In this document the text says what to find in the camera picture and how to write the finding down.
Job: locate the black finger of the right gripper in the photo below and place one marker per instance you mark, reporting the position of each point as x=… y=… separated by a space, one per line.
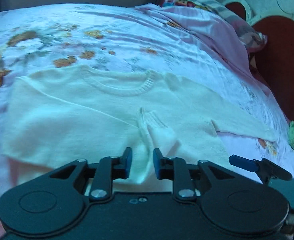
x=265 y=169

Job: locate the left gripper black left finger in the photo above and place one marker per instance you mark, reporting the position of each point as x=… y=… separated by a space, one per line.
x=108 y=170

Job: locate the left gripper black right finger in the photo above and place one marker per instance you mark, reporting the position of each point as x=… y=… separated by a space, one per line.
x=176 y=170

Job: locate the cream knit sweater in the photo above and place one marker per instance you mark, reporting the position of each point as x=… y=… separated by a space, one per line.
x=58 y=115

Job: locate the red white headboard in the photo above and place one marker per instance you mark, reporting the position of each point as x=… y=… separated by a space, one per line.
x=275 y=62

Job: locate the striped floral pillow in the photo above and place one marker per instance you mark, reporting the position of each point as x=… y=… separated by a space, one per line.
x=224 y=15

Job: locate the pink blanket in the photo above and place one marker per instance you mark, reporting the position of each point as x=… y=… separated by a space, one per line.
x=233 y=42

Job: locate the floral pink bed sheet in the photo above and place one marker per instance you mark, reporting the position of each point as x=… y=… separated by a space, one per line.
x=127 y=40

